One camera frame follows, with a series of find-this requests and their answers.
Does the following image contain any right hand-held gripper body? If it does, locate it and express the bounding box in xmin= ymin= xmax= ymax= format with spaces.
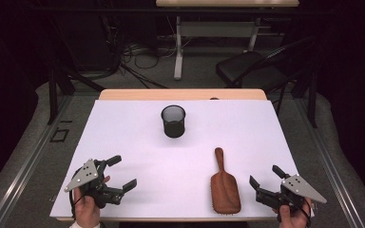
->
xmin=256 ymin=174 xmax=328 ymax=212

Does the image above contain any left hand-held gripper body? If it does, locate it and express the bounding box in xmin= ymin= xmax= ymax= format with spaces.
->
xmin=64 ymin=159 xmax=124 ymax=209

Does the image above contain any wooden paddle hairbrush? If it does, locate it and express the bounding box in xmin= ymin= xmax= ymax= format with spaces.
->
xmin=210 ymin=146 xmax=242 ymax=216

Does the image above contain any black mesh cup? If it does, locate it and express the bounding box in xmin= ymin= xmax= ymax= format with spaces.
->
xmin=160 ymin=104 xmax=187 ymax=139

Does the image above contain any person's right hand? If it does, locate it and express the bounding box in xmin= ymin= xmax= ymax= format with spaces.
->
xmin=272 ymin=197 xmax=313 ymax=228

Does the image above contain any person's left hand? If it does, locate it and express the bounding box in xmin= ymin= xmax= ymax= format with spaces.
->
xmin=73 ymin=187 xmax=103 ymax=226

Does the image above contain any black metal stand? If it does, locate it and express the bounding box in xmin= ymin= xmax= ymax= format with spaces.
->
xmin=291 ymin=34 xmax=318 ymax=129
xmin=46 ymin=18 xmax=107 ymax=126

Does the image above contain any wooden table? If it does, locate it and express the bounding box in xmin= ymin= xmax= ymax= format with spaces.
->
xmin=56 ymin=88 xmax=316 ymax=222

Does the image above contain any black folding chair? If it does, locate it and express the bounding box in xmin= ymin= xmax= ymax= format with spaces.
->
xmin=215 ymin=35 xmax=317 ymax=115

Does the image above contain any white-legged desk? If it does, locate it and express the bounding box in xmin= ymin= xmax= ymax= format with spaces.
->
xmin=155 ymin=0 xmax=300 ymax=82

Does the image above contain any black metal crossbar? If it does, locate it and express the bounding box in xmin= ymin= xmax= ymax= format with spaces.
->
xmin=25 ymin=7 xmax=334 ymax=17

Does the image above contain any right hand-held gripper black cable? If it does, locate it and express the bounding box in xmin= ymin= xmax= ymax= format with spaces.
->
xmin=298 ymin=196 xmax=313 ymax=228

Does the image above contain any hand-held gripper black cable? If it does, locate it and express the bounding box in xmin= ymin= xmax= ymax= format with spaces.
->
xmin=298 ymin=196 xmax=313 ymax=228
xmin=68 ymin=169 xmax=86 ymax=221

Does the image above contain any left hand-held gripper black cable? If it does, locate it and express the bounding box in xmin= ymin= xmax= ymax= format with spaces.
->
xmin=68 ymin=169 xmax=86 ymax=221

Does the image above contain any metal floor rail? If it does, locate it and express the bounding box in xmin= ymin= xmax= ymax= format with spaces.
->
xmin=0 ymin=94 xmax=74 ymax=228
xmin=294 ymin=94 xmax=365 ymax=228

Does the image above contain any tangle of floor cables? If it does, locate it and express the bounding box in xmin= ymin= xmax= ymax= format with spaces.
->
xmin=101 ymin=15 xmax=191 ymax=89

